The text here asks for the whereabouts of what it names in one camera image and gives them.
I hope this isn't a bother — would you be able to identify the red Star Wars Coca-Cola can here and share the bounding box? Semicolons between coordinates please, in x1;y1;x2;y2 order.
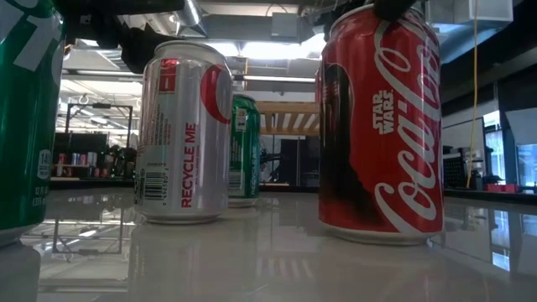
316;3;446;247

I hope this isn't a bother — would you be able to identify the green Sprite can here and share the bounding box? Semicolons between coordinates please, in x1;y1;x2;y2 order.
0;0;67;248
228;93;262;209

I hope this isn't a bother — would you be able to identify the silver Diet Coke can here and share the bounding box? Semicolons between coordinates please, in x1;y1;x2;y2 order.
133;39;234;226

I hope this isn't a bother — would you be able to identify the wooden slatted shelf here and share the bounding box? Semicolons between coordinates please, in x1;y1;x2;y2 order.
254;100;321;138

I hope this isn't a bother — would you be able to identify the background shelf with cans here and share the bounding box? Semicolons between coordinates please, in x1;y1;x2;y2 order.
50;148;139;181

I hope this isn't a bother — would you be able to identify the black pegboard rack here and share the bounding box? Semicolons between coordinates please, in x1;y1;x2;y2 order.
442;145;473;190

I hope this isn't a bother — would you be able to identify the red box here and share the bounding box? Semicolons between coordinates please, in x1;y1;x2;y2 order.
485;183;521;194

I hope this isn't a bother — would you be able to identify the yellow hanging cable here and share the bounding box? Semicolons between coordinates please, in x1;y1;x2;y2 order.
467;0;481;190

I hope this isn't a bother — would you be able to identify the silver ceiling air duct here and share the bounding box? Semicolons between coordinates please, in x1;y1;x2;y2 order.
117;0;206;39

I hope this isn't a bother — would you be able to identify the black metal stand frame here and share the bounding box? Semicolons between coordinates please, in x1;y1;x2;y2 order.
63;102;134;148

